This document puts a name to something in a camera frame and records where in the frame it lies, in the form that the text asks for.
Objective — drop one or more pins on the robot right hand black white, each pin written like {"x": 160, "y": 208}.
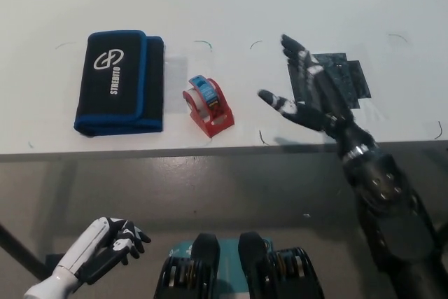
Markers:
{"x": 315, "y": 110}

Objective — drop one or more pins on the red tape dispenser blue label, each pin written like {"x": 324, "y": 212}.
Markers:
{"x": 218, "y": 117}

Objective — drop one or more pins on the robot right black torso block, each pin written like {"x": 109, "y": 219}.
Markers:
{"x": 280, "y": 271}

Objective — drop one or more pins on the black tape patch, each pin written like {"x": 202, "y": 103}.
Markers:
{"x": 353, "y": 82}

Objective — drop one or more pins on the clear tape patch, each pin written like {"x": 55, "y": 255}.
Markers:
{"x": 176, "y": 82}

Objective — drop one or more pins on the black blue fabric notebook case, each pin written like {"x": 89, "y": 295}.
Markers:
{"x": 119, "y": 89}

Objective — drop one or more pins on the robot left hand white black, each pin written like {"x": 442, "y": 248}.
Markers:
{"x": 92, "y": 248}

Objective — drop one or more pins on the robot black torso block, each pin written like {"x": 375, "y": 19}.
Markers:
{"x": 280, "y": 271}
{"x": 189, "y": 271}

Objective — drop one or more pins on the robot left black torso block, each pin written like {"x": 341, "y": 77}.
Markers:
{"x": 189, "y": 271}

